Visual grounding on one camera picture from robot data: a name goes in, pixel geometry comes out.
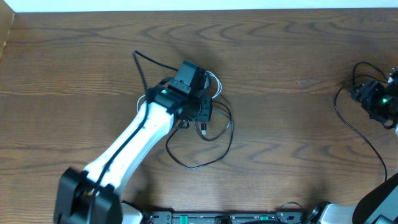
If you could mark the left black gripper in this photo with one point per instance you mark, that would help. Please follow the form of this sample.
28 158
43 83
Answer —
204 109

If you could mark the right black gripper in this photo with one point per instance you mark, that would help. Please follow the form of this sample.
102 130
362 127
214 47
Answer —
370 89

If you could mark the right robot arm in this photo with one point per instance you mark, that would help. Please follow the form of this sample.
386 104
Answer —
378 206

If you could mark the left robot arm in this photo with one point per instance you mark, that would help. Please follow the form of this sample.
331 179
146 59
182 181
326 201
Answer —
93 195

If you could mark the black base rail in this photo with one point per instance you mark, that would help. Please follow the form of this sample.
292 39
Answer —
158 215

